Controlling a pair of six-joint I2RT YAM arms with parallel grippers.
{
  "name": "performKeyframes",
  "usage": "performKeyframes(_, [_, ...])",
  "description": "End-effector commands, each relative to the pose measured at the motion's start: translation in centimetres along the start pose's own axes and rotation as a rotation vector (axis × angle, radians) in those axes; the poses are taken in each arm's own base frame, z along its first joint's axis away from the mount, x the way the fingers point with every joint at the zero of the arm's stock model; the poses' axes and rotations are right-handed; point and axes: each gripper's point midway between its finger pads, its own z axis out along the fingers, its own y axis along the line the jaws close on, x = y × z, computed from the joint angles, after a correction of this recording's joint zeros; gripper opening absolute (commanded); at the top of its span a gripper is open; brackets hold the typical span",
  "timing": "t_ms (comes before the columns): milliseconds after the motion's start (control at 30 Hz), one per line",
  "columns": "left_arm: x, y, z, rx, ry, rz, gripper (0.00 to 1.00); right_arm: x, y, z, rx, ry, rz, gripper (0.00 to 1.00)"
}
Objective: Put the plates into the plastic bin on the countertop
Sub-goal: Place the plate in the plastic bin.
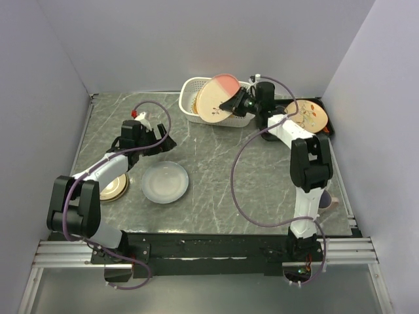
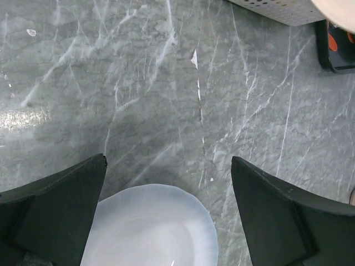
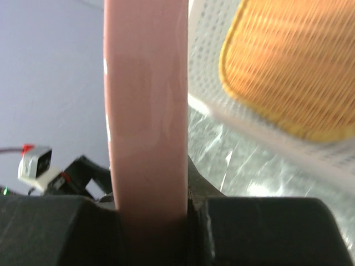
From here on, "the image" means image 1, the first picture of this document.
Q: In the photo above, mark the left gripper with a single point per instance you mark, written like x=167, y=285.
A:
x=165, y=145

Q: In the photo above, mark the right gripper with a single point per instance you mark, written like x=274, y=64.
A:
x=234, y=103

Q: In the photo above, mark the cream plate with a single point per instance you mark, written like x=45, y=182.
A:
x=217, y=90

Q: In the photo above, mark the orange woven tray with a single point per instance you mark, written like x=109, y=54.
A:
x=195, y=106

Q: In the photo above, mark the white scalloped bowl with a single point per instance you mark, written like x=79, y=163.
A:
x=164, y=182

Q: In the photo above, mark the small beige saucer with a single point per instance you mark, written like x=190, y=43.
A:
x=115, y=189

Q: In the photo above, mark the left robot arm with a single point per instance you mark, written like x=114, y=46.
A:
x=75, y=206

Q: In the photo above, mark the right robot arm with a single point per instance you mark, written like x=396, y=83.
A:
x=310, y=161

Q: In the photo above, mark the white perforated plastic bin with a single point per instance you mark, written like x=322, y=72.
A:
x=187, y=102

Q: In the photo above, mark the black serving tray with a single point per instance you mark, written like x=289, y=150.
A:
x=329, y=127

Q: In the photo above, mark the floral peach plate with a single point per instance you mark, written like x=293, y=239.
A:
x=310, y=116

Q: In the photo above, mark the pink purple mug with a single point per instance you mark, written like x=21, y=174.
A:
x=327, y=201

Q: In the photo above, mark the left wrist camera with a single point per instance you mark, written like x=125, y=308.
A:
x=144, y=119

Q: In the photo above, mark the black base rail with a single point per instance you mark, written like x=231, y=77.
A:
x=217, y=254

